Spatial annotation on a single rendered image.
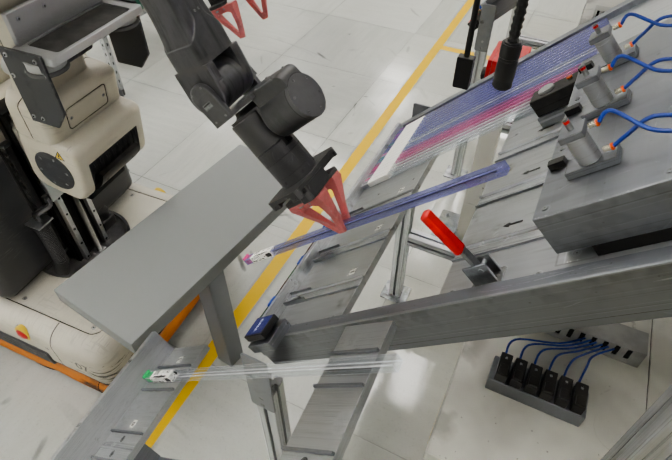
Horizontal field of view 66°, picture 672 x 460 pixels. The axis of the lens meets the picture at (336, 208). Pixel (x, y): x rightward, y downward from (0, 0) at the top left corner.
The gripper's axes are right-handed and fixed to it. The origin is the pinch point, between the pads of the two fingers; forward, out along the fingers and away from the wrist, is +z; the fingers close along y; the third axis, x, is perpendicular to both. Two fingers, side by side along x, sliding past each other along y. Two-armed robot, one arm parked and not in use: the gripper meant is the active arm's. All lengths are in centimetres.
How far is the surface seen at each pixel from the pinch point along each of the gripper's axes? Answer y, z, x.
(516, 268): -4.7, 10.2, -22.3
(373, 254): 6.7, 10.4, 6.7
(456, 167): 132, 60, 71
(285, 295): 0.5, 9.4, 24.8
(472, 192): 95, 53, 46
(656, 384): 20, 62, -14
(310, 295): 0.2, 10.6, 18.5
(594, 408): 10, 55, -7
